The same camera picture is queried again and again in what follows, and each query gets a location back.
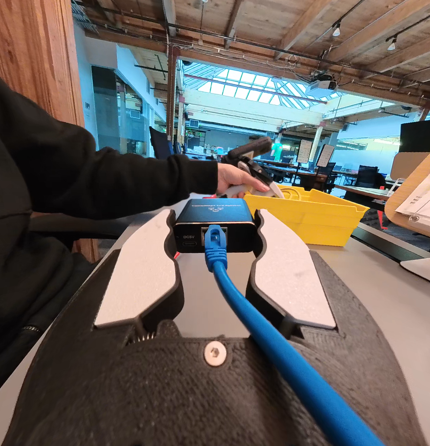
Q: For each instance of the white board base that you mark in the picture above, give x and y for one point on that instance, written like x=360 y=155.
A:
x=422 y=270

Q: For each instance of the cardboard panel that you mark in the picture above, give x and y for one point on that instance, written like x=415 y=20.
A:
x=406 y=165

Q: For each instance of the wooden instruction board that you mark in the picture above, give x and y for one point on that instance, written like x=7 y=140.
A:
x=403 y=198

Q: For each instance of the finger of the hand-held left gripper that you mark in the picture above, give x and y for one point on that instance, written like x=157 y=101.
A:
x=276 y=191

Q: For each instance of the person's left forearm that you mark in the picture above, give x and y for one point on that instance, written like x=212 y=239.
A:
x=148 y=184

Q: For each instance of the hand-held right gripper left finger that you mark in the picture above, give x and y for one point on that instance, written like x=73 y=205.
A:
x=138 y=271

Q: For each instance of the paper instruction sheet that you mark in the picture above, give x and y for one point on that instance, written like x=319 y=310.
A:
x=424 y=198

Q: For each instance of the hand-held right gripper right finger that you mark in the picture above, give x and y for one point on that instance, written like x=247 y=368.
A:
x=291 y=278

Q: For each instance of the person's left hand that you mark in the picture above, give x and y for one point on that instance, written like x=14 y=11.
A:
x=236 y=174

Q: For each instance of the grey desk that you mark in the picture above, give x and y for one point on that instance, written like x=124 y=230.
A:
x=392 y=306

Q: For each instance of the wooden post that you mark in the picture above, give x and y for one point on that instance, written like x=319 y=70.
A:
x=34 y=52

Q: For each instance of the yellow plastic bin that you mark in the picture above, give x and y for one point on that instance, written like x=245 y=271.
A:
x=323 y=223

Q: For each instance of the black monitor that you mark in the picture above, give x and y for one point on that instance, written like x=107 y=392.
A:
x=418 y=136

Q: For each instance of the ceiling projector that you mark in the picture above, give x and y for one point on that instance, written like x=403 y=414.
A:
x=321 y=87

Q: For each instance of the black ethernet splitter box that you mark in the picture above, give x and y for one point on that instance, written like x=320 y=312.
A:
x=215 y=210

